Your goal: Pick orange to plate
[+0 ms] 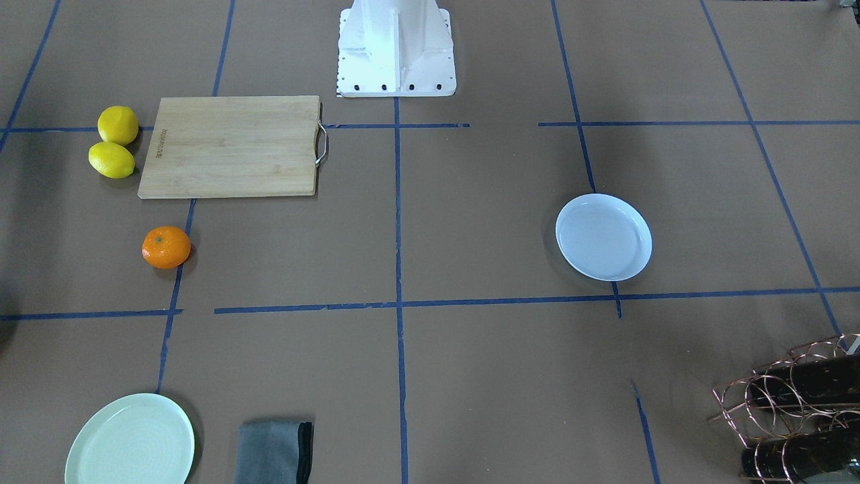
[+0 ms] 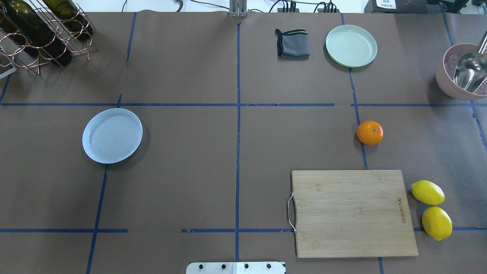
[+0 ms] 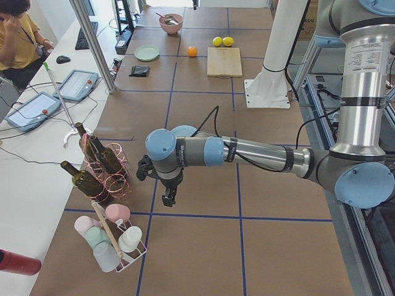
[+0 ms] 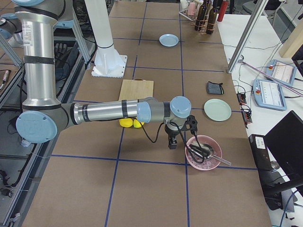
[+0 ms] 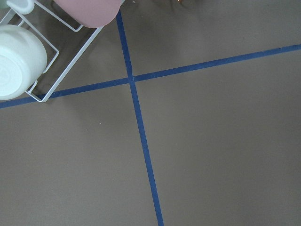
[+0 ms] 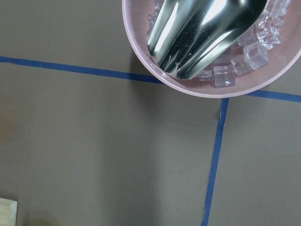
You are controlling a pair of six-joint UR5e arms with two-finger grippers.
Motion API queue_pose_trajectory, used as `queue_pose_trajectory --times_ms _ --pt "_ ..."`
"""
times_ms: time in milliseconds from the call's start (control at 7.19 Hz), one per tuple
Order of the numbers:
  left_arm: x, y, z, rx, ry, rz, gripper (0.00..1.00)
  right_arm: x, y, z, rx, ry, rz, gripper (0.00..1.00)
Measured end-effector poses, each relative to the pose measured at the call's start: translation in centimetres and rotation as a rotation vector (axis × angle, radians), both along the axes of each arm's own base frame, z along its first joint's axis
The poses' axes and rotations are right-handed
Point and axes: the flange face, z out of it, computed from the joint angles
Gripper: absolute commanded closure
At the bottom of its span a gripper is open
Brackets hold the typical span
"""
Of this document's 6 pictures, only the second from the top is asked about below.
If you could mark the orange fruit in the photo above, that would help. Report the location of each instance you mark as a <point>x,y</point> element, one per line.
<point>370,132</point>

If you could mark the light blue plate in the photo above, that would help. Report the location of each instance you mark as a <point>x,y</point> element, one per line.
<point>112,135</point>

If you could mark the light green plate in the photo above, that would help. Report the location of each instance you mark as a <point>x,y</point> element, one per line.
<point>351,46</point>

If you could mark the grey folded cloth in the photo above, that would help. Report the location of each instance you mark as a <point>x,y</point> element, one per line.
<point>293,44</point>

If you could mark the bamboo cutting board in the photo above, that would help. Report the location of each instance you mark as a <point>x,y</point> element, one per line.
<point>351,213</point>

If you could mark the upper yellow lemon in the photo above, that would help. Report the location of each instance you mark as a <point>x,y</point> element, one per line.
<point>428,192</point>

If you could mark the yellow lemon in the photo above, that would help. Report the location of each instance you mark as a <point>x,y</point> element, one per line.
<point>428,192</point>
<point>437,223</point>

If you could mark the lower yellow lemon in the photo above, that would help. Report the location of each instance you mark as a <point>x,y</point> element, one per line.
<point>437,223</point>

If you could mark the pink bowl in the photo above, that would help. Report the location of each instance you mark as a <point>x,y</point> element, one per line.
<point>445,73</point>

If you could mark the metal scoop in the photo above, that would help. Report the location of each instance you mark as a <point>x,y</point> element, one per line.
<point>471,68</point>

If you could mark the dark green wine bottle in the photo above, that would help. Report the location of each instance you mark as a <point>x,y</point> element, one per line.
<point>36,31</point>

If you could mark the aluminium frame post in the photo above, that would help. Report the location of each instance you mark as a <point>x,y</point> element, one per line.
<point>238,8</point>

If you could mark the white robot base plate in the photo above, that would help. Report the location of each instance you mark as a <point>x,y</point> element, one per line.
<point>256,267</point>

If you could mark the copper wire bottle rack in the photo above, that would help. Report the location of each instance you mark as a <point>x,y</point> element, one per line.
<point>16,48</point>

